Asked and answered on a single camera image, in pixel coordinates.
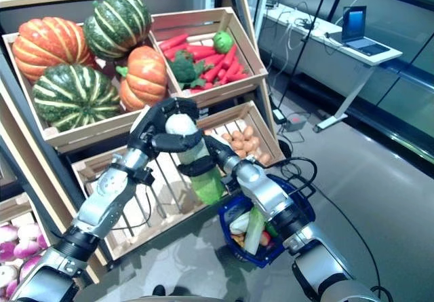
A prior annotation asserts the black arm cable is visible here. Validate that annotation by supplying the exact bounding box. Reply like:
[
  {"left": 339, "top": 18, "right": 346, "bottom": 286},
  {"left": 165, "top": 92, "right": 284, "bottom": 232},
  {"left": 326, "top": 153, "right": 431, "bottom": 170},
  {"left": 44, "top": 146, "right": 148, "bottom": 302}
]
[
  {"left": 111, "top": 183, "right": 154, "bottom": 231},
  {"left": 264, "top": 157, "right": 318, "bottom": 196}
]

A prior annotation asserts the blue plastic shopping basket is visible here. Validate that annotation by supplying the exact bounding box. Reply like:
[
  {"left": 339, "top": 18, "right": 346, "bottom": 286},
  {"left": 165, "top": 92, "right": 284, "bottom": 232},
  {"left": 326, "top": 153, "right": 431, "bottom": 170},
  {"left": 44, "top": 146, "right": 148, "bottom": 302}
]
[{"left": 218, "top": 174, "right": 317, "bottom": 269}]

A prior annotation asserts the orange pumpkin with green stem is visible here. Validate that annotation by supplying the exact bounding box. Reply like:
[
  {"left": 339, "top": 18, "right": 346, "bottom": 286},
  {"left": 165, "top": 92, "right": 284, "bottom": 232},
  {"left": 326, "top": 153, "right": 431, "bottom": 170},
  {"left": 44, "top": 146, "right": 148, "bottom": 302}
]
[{"left": 115, "top": 45, "right": 170, "bottom": 112}]

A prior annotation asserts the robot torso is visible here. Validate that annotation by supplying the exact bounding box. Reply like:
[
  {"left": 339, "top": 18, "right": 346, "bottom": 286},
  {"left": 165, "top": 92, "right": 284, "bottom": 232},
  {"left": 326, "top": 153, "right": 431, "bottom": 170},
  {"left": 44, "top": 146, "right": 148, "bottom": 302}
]
[{"left": 73, "top": 293, "right": 245, "bottom": 302}]

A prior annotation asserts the grey box red button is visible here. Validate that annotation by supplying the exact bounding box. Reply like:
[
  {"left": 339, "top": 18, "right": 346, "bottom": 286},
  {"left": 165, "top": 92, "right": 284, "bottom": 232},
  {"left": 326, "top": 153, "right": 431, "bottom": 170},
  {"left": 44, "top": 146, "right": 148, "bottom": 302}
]
[{"left": 283, "top": 113, "right": 309, "bottom": 132}]

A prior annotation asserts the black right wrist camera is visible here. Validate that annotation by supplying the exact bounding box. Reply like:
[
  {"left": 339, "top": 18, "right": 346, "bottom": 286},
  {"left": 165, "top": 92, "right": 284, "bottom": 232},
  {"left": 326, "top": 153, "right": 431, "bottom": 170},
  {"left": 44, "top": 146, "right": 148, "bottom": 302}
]
[{"left": 221, "top": 174, "right": 239, "bottom": 193}]

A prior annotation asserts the open laptop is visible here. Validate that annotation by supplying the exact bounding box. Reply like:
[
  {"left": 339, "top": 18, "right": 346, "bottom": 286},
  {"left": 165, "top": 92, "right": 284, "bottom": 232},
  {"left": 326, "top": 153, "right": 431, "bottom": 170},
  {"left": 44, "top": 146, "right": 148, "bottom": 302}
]
[{"left": 340, "top": 5, "right": 392, "bottom": 58}]

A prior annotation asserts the broccoli head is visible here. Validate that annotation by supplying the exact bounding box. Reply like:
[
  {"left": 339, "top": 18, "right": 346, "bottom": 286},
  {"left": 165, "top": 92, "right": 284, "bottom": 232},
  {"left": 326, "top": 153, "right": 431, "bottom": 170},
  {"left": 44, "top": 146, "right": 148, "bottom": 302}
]
[{"left": 168, "top": 50, "right": 214, "bottom": 91}]

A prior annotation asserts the large orange pumpkin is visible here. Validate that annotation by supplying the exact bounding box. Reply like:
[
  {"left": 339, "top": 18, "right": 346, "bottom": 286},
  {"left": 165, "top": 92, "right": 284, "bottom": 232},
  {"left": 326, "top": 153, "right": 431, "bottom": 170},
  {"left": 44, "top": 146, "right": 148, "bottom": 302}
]
[{"left": 12, "top": 16, "right": 96, "bottom": 82}]

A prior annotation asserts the green striped pumpkin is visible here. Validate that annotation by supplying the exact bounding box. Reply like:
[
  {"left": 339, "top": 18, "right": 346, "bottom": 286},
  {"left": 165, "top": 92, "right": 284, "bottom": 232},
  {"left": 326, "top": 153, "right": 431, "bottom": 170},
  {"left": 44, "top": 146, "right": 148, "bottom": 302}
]
[
  {"left": 83, "top": 0, "right": 153, "bottom": 62},
  {"left": 32, "top": 63, "right": 121, "bottom": 132}
]

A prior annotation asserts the wooden turnip crate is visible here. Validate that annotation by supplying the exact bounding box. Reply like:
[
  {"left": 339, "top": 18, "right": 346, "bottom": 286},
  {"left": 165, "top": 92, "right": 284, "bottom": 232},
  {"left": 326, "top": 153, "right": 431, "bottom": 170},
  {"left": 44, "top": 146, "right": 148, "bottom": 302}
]
[{"left": 0, "top": 193, "right": 57, "bottom": 302}]

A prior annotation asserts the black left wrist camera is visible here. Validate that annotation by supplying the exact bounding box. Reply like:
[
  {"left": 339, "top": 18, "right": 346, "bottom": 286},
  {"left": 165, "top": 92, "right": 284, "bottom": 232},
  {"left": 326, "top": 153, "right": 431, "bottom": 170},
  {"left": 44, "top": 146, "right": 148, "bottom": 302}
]
[{"left": 133, "top": 167, "right": 156, "bottom": 185}]

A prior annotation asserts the white and blue box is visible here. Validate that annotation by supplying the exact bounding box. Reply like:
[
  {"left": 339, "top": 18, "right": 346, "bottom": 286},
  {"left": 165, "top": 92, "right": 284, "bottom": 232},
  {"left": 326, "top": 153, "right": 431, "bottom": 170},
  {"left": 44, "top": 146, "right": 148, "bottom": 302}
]
[{"left": 260, "top": 3, "right": 404, "bottom": 134}]

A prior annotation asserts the black tripod stand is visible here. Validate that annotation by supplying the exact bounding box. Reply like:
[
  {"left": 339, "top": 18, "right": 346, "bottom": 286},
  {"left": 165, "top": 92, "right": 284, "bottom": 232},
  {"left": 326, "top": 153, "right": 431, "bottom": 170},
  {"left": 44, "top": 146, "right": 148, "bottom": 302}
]
[{"left": 277, "top": 0, "right": 333, "bottom": 110}]

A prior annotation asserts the wooden cabbage crate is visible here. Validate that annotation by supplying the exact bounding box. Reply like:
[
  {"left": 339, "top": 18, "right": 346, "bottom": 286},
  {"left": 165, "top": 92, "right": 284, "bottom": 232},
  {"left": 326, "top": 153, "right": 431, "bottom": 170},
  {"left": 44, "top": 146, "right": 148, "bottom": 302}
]
[{"left": 71, "top": 145, "right": 235, "bottom": 261}]

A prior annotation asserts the purple white turnip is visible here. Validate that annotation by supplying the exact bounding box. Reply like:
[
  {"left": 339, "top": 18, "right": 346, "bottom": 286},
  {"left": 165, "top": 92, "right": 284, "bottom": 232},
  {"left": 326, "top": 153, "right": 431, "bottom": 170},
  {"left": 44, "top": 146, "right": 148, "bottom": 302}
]
[
  {"left": 0, "top": 242, "right": 16, "bottom": 261},
  {"left": 18, "top": 256, "right": 43, "bottom": 281},
  {"left": 0, "top": 265, "right": 18, "bottom": 288},
  {"left": 0, "top": 224, "right": 18, "bottom": 244},
  {"left": 13, "top": 240, "right": 41, "bottom": 259},
  {"left": 16, "top": 223, "right": 41, "bottom": 242}
]

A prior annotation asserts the white desk cable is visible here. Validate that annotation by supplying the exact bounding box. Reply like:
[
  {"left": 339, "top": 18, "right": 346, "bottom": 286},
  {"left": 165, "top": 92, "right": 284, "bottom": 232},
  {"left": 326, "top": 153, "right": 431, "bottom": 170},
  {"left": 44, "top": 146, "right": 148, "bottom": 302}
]
[{"left": 285, "top": 18, "right": 295, "bottom": 51}]

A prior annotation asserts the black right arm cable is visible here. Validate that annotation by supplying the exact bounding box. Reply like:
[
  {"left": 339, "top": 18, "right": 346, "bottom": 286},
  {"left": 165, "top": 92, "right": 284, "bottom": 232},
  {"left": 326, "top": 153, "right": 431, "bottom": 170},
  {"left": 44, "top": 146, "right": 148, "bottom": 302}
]
[{"left": 264, "top": 157, "right": 318, "bottom": 196}]

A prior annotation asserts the long black floor cable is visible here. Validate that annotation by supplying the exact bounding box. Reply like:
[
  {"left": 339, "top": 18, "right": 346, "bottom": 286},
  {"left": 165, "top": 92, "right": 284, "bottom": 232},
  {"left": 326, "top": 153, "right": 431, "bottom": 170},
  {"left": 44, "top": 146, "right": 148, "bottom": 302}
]
[{"left": 315, "top": 188, "right": 395, "bottom": 302}]

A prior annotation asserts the wooden pumpkin crate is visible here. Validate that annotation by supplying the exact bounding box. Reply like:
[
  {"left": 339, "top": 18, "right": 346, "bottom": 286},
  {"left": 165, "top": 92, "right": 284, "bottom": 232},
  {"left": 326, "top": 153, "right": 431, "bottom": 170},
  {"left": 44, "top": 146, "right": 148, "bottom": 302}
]
[{"left": 1, "top": 23, "right": 178, "bottom": 154}]

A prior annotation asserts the wooden potato crate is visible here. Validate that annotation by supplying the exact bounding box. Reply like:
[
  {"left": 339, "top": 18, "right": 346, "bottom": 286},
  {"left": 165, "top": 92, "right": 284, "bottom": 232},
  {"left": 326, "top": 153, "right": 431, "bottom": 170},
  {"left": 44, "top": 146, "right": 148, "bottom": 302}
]
[{"left": 198, "top": 100, "right": 287, "bottom": 168}]

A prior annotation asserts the round green cabbage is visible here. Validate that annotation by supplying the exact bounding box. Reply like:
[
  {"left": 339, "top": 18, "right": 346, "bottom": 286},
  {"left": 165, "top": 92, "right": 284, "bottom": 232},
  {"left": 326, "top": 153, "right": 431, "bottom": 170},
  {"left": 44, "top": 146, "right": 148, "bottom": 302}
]
[{"left": 212, "top": 30, "right": 235, "bottom": 54}]

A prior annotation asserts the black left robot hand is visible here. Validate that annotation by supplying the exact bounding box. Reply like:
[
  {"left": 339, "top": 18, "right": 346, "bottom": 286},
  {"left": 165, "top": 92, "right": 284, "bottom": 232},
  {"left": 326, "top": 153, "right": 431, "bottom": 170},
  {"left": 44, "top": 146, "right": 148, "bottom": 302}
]
[{"left": 127, "top": 97, "right": 206, "bottom": 160}]

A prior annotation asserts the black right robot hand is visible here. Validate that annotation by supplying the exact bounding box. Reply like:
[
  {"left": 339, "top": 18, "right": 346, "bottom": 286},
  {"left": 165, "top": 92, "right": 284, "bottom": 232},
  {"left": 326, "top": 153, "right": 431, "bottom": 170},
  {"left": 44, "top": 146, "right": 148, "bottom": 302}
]
[{"left": 178, "top": 134, "right": 238, "bottom": 177}]

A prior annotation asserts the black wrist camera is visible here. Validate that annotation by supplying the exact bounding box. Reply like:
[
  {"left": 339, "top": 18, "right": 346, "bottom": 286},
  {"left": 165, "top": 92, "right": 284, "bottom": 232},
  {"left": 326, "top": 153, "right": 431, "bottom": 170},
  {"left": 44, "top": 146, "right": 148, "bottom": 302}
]
[
  {"left": 221, "top": 174, "right": 239, "bottom": 193},
  {"left": 133, "top": 167, "right": 156, "bottom": 185}
]

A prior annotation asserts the wooden carrot crate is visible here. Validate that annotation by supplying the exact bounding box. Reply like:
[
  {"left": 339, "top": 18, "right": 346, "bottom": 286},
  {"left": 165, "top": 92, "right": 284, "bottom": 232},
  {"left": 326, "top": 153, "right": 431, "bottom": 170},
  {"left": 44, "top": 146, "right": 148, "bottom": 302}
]
[{"left": 149, "top": 6, "right": 269, "bottom": 110}]

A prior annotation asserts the napa cabbage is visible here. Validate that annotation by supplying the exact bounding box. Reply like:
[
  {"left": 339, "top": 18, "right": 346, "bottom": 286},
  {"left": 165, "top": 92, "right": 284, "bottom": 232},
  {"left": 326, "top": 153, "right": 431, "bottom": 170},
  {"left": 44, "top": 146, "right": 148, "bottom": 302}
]
[
  {"left": 164, "top": 113, "right": 226, "bottom": 205},
  {"left": 229, "top": 212, "right": 252, "bottom": 235},
  {"left": 243, "top": 206, "right": 267, "bottom": 255}
]

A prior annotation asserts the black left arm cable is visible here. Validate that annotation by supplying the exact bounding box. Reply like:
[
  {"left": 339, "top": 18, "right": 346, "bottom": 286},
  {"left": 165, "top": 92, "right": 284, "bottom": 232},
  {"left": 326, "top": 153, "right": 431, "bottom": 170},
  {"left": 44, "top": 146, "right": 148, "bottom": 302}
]
[{"left": 111, "top": 183, "right": 154, "bottom": 231}]

